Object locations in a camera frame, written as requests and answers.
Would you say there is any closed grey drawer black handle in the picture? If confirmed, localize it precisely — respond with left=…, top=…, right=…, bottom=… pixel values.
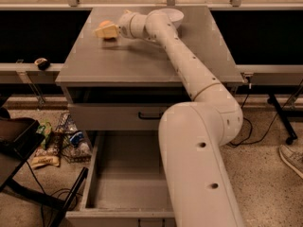
left=68, top=104, right=168, bottom=131

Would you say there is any orange fruit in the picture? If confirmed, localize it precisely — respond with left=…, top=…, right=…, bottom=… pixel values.
left=98, top=20, right=113, bottom=28

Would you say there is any black power cable adapter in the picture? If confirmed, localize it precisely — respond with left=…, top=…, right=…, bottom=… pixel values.
left=228, top=100, right=288, bottom=148

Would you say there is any grey drawer cabinet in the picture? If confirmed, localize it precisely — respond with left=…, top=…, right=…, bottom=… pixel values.
left=55, top=5, right=245, bottom=149

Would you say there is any black rolling stand leg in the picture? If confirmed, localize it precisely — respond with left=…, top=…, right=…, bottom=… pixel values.
left=268, top=94, right=297, bottom=146

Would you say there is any white ceramic bowl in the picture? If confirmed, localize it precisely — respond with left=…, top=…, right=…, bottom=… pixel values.
left=162, top=9, right=184, bottom=28

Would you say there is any open grey drawer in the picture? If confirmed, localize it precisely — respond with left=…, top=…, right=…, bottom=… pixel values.
left=66, top=131, right=176, bottom=227

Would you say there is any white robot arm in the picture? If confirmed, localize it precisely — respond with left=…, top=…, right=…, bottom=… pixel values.
left=116, top=9, right=244, bottom=227

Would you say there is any yellow snack bag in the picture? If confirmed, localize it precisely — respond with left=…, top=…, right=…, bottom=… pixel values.
left=31, top=148, right=60, bottom=168

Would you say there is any grey sneaker shoe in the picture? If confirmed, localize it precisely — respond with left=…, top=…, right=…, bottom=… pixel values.
left=279, top=145, right=303, bottom=179

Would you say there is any wire basket with items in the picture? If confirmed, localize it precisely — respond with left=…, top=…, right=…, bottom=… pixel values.
left=56, top=113, right=92, bottom=163

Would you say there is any small black round device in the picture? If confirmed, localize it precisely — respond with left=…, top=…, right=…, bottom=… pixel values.
left=34, top=58, right=50, bottom=70

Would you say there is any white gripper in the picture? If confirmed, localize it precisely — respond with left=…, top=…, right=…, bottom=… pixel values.
left=95, top=12, right=135, bottom=40

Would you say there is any black floor cable left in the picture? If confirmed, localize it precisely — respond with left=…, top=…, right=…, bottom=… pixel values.
left=25, top=161, right=83, bottom=227

